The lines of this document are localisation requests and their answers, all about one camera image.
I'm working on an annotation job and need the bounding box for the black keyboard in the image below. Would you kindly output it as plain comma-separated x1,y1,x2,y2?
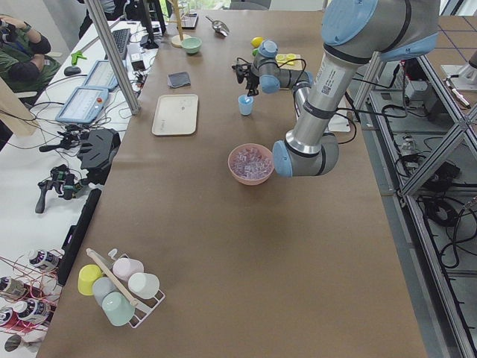
112,28,130,60

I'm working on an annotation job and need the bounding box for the white cup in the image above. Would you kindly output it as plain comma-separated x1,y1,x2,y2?
127,272,160,299

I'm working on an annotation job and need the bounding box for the metal scoop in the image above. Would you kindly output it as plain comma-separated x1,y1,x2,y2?
205,15,230,37

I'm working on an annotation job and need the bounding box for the aluminium frame post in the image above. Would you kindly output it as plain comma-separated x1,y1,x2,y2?
85,0,140,115

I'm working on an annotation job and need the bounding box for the blue teach pendant near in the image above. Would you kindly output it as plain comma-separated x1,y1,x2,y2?
55,87,109,125

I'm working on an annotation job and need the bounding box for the blue teach pendant far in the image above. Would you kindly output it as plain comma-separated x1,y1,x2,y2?
83,60,119,91

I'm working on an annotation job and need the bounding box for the grey cup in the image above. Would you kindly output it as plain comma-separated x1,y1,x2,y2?
92,277,116,307

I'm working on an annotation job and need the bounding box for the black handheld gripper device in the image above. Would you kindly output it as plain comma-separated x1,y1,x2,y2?
35,164,89,213

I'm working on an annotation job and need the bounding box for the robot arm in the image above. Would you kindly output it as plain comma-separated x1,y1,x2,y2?
234,0,440,177

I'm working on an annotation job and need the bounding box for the wooden stand with round base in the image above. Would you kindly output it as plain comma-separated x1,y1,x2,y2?
168,0,191,48

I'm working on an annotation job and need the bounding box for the black metal bracket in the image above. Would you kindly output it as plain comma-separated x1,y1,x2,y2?
77,128,121,186

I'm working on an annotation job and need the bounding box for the yellow cup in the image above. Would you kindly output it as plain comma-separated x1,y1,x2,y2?
78,264,104,296

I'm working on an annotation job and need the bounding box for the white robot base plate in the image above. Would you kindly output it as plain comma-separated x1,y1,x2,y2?
327,111,350,133

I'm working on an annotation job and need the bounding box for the wooden cutting board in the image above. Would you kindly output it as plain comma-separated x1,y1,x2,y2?
277,53,303,70

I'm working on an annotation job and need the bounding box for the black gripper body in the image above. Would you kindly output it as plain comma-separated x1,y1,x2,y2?
246,72,259,90

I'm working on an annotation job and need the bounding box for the pink bowl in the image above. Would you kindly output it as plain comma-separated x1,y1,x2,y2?
227,143,274,186

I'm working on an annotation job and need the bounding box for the mint cup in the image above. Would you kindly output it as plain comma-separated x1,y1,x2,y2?
101,292,135,327

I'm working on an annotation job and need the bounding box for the pink cup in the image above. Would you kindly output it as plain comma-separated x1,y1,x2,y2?
113,257,144,282

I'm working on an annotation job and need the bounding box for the yellow lemon upper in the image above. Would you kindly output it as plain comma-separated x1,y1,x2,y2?
250,37,264,48

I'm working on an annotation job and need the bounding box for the white wire cup rack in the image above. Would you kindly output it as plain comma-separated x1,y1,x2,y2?
86,248,165,328

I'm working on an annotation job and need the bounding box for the mint green bowl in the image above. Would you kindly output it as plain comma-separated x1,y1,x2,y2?
181,37,202,54

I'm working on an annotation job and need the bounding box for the lemon half upper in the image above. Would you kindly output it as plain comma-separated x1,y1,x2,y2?
285,54,297,62

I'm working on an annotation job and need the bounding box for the black bar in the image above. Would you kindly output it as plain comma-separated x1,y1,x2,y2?
57,189,102,286

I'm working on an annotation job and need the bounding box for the grey folded cloth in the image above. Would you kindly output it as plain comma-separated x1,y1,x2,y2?
168,72,191,89

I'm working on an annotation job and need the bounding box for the black frame tray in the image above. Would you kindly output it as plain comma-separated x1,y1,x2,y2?
180,13,198,30

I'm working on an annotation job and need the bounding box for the light blue cup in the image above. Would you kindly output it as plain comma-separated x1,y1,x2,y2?
238,95,254,116

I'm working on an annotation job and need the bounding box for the beige rabbit tray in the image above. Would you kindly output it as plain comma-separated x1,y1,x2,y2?
151,94,198,136

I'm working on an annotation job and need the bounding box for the computer mouse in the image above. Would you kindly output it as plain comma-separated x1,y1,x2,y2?
63,66,81,77

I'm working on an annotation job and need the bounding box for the pile of clear ice cubes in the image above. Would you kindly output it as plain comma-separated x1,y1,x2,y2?
230,147,273,180

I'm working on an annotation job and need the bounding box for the person in green sweater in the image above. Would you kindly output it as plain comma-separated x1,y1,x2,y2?
1,14,60,93

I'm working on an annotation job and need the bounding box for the blue teach pendant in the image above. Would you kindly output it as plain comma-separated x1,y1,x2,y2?
83,60,119,91
55,87,109,125

